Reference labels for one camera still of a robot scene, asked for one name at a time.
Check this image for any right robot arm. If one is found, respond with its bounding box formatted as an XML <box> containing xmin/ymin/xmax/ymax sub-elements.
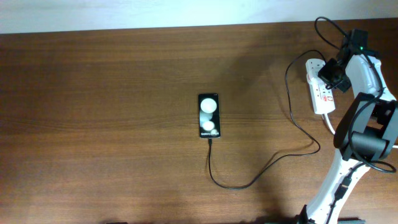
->
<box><xmin>296</xmin><ymin>29</ymin><xmax>397</xmax><ymax>223</ymax></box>

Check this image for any black phone charging cable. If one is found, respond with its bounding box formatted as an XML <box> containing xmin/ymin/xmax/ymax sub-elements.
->
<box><xmin>207</xmin><ymin>49</ymin><xmax>329</xmax><ymax>191</ymax></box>

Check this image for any white power strip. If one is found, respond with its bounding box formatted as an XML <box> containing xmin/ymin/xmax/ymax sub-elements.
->
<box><xmin>305</xmin><ymin>58</ymin><xmax>335</xmax><ymax>115</ymax></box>

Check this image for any black smartphone with lit screen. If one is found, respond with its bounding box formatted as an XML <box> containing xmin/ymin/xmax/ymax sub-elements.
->
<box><xmin>198</xmin><ymin>93</ymin><xmax>221</xmax><ymax>139</ymax></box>

